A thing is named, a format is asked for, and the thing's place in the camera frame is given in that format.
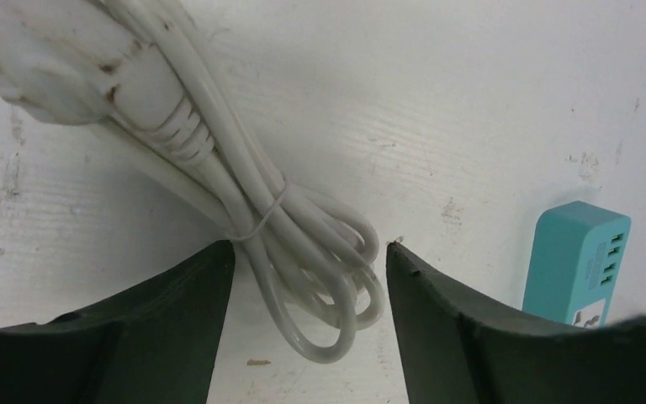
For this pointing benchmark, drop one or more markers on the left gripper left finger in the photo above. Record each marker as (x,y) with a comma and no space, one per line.
(155,342)

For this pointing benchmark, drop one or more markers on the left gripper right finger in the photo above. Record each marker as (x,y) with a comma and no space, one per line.
(458,345)

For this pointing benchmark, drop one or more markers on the teal power strip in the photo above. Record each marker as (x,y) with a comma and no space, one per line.
(575,261)

